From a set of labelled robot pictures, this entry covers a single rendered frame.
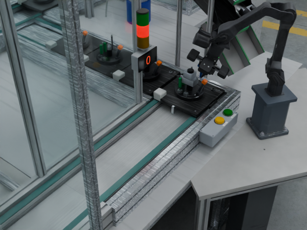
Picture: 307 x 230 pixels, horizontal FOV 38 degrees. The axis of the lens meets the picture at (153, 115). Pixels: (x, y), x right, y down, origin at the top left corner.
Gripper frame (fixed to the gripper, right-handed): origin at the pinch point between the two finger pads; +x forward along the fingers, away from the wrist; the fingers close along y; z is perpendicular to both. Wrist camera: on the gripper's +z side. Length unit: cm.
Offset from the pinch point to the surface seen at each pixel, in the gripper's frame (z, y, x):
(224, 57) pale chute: -20.9, 4.7, 2.8
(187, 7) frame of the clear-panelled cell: -99, -32, 37
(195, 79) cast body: -1.5, -1.5, 7.0
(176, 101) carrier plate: 7.7, -4.1, 16.6
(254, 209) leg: 5, 57, 57
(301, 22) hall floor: -299, 60, 111
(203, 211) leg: 45, 28, 27
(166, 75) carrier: -10.4, -14.9, 21.5
